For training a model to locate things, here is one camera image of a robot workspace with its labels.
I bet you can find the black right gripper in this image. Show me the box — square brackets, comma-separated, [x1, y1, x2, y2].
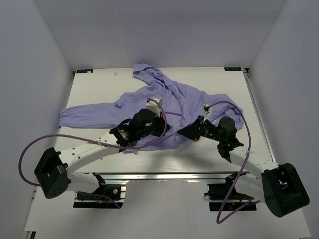
[178, 115, 224, 142]

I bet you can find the lavender zip-up hooded jacket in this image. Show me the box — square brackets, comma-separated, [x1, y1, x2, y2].
[59, 64, 244, 151]

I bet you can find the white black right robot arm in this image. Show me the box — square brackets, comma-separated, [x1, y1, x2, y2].
[177, 116, 310, 218]

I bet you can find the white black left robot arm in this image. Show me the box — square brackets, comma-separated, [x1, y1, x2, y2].
[34, 109, 170, 199]

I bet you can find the dark teal corner label right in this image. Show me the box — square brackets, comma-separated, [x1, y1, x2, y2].
[224, 67, 242, 71]

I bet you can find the dark teal corner label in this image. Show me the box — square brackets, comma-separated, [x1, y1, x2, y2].
[76, 69, 93, 74]
[224, 67, 242, 71]

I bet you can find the dark teal corner label left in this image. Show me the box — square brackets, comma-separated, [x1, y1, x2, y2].
[76, 69, 93, 74]

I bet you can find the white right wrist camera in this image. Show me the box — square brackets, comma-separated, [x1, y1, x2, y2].
[201, 104, 211, 121]

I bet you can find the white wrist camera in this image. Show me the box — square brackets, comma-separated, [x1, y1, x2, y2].
[145, 98, 163, 117]
[201, 104, 211, 121]

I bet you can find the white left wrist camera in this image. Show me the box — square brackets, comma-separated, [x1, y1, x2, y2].
[145, 98, 163, 117]

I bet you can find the aluminium front table rail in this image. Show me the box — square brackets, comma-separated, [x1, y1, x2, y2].
[74, 170, 275, 182]

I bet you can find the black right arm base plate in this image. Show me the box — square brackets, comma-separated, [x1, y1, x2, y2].
[203, 172, 257, 212]

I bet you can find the aluminium right side rail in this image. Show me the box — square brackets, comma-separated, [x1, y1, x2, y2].
[242, 68, 277, 162]

